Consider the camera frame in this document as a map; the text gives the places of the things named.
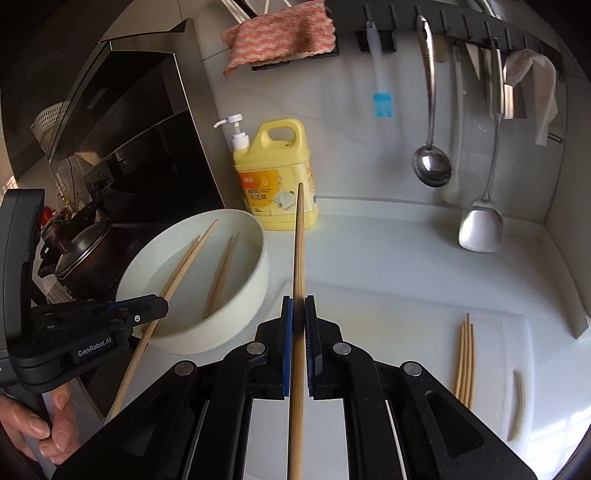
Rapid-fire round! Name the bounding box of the person's left hand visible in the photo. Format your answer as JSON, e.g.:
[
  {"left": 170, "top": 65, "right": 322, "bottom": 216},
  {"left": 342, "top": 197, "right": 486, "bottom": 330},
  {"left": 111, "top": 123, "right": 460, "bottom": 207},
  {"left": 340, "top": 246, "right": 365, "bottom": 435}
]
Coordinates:
[{"left": 1, "top": 383, "right": 80, "bottom": 465}]

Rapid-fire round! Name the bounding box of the white round basin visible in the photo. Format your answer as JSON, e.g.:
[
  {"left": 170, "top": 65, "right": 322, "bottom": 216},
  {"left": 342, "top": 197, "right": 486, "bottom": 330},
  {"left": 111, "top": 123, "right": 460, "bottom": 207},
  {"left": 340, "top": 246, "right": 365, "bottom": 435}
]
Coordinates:
[{"left": 116, "top": 209, "right": 270, "bottom": 355}]

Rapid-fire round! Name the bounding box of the pot with glass lid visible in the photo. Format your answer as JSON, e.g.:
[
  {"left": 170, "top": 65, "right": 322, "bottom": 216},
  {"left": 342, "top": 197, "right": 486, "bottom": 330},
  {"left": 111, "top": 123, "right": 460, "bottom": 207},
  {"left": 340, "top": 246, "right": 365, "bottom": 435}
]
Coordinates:
[{"left": 38, "top": 203, "right": 117, "bottom": 300}]

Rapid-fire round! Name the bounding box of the yellow dish soap bottle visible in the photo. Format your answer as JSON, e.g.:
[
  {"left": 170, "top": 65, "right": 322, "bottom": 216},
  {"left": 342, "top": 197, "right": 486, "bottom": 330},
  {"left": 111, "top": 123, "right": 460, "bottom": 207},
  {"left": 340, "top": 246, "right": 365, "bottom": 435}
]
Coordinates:
[{"left": 213, "top": 113, "right": 318, "bottom": 231}]

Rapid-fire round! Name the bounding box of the black range hood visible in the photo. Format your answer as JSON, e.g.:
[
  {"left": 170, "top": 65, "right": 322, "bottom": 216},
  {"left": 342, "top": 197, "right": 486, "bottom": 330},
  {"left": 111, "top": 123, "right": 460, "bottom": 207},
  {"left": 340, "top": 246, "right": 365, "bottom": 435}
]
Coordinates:
[{"left": 0, "top": 18, "right": 228, "bottom": 232}]

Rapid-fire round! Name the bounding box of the steel ladle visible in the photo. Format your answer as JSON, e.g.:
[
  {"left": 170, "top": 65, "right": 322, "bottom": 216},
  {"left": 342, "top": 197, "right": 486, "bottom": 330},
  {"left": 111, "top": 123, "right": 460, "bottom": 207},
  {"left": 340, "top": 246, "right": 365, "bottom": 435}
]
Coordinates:
[{"left": 413, "top": 14, "right": 452, "bottom": 188}]

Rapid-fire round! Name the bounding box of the blue silicone basting brush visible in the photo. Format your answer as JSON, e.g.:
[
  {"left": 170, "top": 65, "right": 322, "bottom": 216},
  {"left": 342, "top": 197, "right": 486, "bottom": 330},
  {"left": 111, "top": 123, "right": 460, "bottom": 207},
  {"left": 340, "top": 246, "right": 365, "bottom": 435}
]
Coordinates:
[{"left": 366, "top": 20, "right": 394, "bottom": 118}]

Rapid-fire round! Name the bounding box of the pink white dish cloth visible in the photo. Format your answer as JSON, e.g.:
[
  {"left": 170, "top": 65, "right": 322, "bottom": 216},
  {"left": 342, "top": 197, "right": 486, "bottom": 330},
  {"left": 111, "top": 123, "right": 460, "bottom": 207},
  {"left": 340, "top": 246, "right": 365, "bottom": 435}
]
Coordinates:
[{"left": 221, "top": 1, "right": 335, "bottom": 78}]

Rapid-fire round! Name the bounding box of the white hanging rag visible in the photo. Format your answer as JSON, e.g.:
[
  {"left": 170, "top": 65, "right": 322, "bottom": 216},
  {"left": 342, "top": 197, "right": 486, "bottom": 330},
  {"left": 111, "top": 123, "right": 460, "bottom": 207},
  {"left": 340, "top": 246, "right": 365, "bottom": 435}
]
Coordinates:
[{"left": 504, "top": 49, "right": 559, "bottom": 147}]

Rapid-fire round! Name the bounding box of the black wall hook rail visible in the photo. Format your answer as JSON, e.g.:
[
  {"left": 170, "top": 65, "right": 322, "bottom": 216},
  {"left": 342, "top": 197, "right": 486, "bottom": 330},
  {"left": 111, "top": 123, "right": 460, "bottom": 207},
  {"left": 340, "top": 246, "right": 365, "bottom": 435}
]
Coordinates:
[{"left": 342, "top": 1, "right": 565, "bottom": 80}]

